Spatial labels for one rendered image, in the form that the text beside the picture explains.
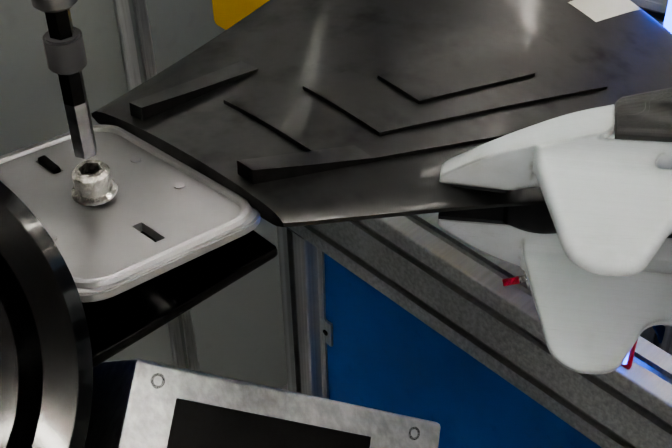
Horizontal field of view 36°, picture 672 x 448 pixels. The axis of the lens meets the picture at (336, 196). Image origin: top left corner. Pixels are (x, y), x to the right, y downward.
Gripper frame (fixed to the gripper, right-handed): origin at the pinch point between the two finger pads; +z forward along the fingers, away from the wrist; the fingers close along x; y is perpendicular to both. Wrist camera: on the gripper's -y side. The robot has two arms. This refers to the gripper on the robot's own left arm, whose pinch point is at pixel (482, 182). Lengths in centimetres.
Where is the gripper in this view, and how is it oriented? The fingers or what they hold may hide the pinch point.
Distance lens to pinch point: 33.9
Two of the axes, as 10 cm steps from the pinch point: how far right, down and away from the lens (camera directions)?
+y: -1.7, 6.9, -7.0
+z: -9.8, -0.9, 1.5
